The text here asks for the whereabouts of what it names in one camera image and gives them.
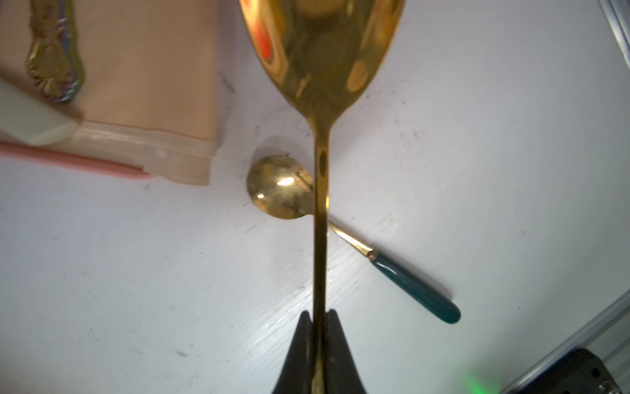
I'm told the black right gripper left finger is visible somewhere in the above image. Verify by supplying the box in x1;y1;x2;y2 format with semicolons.
272;311;313;394

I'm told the gold spoon long handle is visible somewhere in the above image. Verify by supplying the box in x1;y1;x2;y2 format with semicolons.
240;1;405;393

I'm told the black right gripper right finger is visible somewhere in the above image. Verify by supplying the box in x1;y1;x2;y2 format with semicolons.
325;310;367;394

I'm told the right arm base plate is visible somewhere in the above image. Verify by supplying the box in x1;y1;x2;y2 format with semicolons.
510;348;629;394

